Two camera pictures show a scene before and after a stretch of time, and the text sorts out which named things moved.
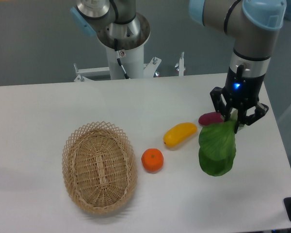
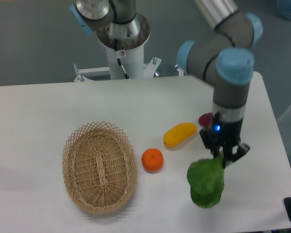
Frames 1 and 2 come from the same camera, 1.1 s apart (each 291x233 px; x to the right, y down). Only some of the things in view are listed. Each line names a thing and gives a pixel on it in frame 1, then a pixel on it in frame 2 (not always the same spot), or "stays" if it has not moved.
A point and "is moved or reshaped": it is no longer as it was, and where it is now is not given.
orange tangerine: (152, 160) stays
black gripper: (241, 90) -> (229, 134)
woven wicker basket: (99, 167) stays
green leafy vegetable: (217, 146) is moved or reshaped
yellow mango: (176, 134) stays
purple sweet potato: (210, 118) stays
